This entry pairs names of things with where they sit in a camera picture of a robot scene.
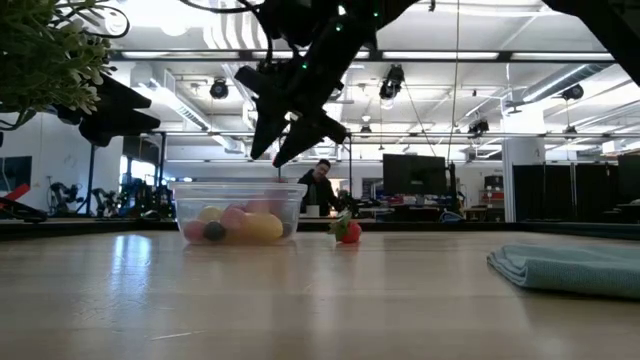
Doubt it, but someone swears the black monitor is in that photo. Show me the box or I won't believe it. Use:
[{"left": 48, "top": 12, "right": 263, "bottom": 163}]
[{"left": 382, "top": 153, "right": 448, "bottom": 197}]

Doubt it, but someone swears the pink toy peach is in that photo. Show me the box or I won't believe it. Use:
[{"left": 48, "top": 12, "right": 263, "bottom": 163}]
[{"left": 220, "top": 207, "right": 247, "bottom": 232}]

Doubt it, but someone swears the teal folded cloth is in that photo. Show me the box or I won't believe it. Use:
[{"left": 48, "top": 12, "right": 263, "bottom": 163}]
[{"left": 486, "top": 243, "right": 640, "bottom": 301}]

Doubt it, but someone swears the black toy grape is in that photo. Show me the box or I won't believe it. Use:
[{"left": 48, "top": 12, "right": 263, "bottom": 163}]
[{"left": 203, "top": 220, "right": 227, "bottom": 243}]

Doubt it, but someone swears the black partition screen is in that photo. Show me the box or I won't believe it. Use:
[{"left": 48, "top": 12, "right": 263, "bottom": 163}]
[{"left": 512, "top": 162, "right": 619, "bottom": 224}]

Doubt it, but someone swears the red handled black clamp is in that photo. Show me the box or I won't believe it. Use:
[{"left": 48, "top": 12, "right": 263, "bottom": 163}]
[{"left": 0, "top": 182, "right": 49, "bottom": 224}]

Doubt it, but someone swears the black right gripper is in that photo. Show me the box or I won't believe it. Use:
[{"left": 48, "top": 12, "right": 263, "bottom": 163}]
[{"left": 233, "top": 19, "right": 381, "bottom": 169}]

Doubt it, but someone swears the yellow toy lemon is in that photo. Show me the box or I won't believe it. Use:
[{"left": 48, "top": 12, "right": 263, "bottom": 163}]
[{"left": 198, "top": 205, "right": 224, "bottom": 225}]

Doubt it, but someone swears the black aluminium table frame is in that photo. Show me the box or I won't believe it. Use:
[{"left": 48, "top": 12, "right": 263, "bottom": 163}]
[{"left": 0, "top": 217, "right": 640, "bottom": 242}]

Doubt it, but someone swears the dark wall screen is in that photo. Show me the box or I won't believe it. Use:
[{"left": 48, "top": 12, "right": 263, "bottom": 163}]
[{"left": 0, "top": 155, "right": 34, "bottom": 194}]

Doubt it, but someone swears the black ceiling spotlight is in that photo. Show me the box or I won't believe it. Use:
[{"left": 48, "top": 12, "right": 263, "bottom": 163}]
[
  {"left": 560, "top": 83, "right": 585, "bottom": 102},
  {"left": 378, "top": 63, "right": 406, "bottom": 101},
  {"left": 209, "top": 77, "right": 230, "bottom": 100},
  {"left": 467, "top": 118, "right": 490, "bottom": 139}
]

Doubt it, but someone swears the yellow toy banana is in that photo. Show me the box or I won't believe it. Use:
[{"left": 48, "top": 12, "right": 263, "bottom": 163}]
[{"left": 238, "top": 212, "right": 285, "bottom": 242}]

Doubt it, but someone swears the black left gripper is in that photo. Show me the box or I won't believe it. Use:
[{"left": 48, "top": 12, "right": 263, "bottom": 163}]
[{"left": 52, "top": 73, "right": 162, "bottom": 149}]

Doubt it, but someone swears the red toy strawberry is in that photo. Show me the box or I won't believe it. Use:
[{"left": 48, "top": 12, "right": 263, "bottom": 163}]
[{"left": 327, "top": 209, "right": 363, "bottom": 245}]

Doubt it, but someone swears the person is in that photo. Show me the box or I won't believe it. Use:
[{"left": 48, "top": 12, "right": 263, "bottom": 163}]
[{"left": 297, "top": 158, "right": 346, "bottom": 217}]

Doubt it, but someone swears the clear plastic tupperware container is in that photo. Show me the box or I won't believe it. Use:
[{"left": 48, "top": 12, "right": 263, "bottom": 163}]
[{"left": 171, "top": 181, "right": 308, "bottom": 246}]

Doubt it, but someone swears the green potted plant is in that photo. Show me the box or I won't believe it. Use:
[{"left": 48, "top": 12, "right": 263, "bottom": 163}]
[{"left": 0, "top": 0, "right": 131, "bottom": 132}]

